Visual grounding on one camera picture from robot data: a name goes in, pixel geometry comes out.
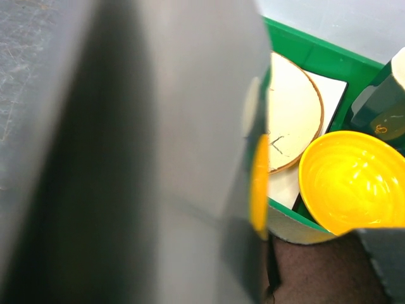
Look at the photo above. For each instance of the decorated ceramic plate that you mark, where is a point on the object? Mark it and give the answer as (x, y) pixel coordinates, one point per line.
(295, 113)

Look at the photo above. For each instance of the green mug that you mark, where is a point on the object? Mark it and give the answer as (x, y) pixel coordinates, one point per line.
(379, 108)

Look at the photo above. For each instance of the green plastic crate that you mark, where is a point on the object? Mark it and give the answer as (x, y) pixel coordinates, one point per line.
(325, 59)

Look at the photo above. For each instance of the yellow bowl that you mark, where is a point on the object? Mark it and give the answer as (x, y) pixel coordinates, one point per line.
(349, 180)

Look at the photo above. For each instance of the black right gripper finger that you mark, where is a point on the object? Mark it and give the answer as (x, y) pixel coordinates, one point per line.
(385, 248)

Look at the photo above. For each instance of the metal tongs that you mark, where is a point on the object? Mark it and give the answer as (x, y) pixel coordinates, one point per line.
(137, 173)

